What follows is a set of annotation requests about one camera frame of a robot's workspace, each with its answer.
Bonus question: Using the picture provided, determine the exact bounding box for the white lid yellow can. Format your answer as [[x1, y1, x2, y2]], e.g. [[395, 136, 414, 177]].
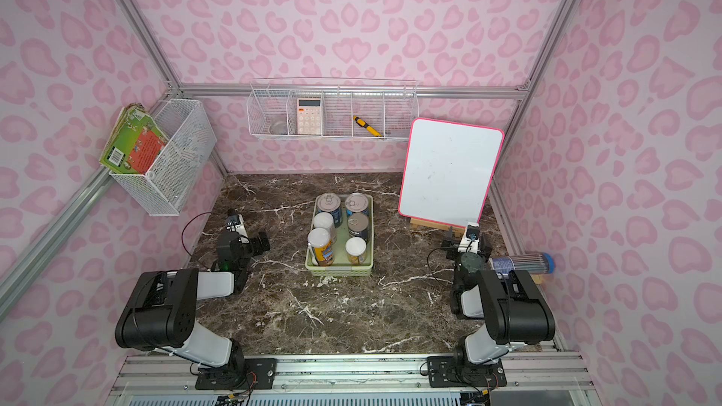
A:
[[308, 227, 335, 266]]

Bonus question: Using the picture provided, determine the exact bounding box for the white lid can back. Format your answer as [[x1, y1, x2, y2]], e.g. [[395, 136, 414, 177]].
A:
[[313, 212, 337, 242]]

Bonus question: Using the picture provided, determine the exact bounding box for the blue soup can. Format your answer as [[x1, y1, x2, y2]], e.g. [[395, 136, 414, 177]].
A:
[[344, 192, 370, 216], [315, 193, 342, 227]]

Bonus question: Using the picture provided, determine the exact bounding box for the green plastic basket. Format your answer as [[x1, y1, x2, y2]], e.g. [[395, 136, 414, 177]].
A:
[[305, 194, 374, 277]]

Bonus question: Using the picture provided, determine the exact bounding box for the blue lid pencil jar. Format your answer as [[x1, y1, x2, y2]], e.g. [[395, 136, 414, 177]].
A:
[[488, 252, 555, 276]]

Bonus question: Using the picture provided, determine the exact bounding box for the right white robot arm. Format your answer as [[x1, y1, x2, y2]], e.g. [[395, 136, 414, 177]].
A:
[[442, 223, 556, 371]]

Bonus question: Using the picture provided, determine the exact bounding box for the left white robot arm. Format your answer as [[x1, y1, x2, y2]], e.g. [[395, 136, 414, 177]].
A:
[[115, 210, 271, 378]]

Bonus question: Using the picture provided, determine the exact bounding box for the wooden whiteboard stand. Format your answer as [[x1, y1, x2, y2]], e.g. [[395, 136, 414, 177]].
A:
[[410, 218, 464, 235]]

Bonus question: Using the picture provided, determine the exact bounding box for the pink framed whiteboard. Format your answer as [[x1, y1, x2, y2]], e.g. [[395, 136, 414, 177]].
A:
[[398, 118, 504, 227]]

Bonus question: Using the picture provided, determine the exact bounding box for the clear tape roll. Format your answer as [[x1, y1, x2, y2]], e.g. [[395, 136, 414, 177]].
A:
[[269, 120, 289, 135]]

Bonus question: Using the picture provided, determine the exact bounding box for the green red booklet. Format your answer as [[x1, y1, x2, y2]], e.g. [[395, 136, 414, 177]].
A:
[[99, 103, 169, 175]]

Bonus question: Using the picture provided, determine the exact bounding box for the pink calculator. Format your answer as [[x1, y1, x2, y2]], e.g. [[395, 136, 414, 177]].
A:
[[296, 98, 323, 135]]

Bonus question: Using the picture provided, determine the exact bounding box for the yellow black utility knife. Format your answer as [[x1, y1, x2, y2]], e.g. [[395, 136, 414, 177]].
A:
[[353, 116, 383, 138]]

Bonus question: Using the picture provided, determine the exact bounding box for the white mesh wall basket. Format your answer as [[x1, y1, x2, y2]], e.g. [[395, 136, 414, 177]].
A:
[[108, 99, 217, 216]]

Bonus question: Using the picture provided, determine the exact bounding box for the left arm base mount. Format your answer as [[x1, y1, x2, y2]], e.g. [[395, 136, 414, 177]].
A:
[[195, 358, 278, 392]]

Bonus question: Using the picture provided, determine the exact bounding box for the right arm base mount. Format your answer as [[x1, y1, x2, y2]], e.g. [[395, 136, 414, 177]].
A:
[[424, 356, 508, 390]]

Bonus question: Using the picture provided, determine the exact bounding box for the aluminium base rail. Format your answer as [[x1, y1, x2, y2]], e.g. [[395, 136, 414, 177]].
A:
[[105, 351, 601, 405]]

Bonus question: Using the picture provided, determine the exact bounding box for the clear wire wall shelf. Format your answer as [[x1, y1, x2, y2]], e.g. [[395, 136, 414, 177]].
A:
[[246, 82, 419, 140]]

